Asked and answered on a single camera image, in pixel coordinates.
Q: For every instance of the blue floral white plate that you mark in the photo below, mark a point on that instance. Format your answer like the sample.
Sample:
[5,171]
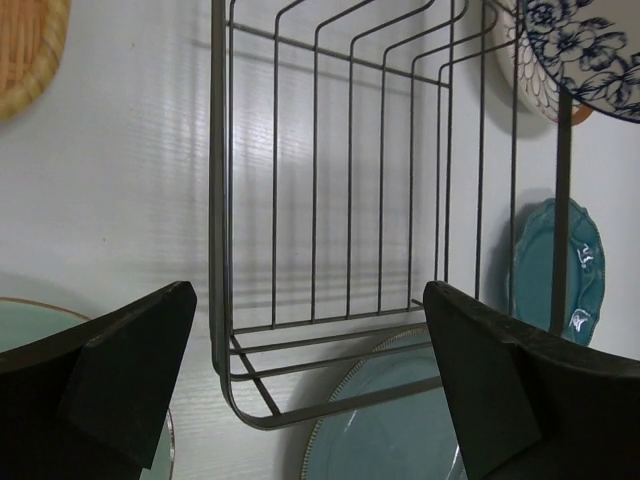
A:
[612,88]

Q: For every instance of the orange woven plate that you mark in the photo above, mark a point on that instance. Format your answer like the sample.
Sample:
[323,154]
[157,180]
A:
[33,37]

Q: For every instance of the teal scalloped plate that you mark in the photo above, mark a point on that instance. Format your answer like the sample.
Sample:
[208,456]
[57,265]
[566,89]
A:
[531,289]

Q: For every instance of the grey-blue round plate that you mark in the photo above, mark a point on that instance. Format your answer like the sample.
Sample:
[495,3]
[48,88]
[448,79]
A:
[407,438]

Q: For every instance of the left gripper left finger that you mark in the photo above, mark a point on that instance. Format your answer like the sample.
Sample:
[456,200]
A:
[91,401]

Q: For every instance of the light green flower plate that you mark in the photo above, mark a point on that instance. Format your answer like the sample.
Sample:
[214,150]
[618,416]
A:
[24,321]

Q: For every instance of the orange rimmed petal plate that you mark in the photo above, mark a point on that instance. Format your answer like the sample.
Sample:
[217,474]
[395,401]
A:
[525,75]

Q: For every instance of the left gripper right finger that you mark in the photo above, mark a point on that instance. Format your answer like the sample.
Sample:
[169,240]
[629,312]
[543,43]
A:
[526,404]

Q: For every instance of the wire dish rack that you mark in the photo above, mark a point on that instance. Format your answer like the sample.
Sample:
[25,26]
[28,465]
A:
[224,334]

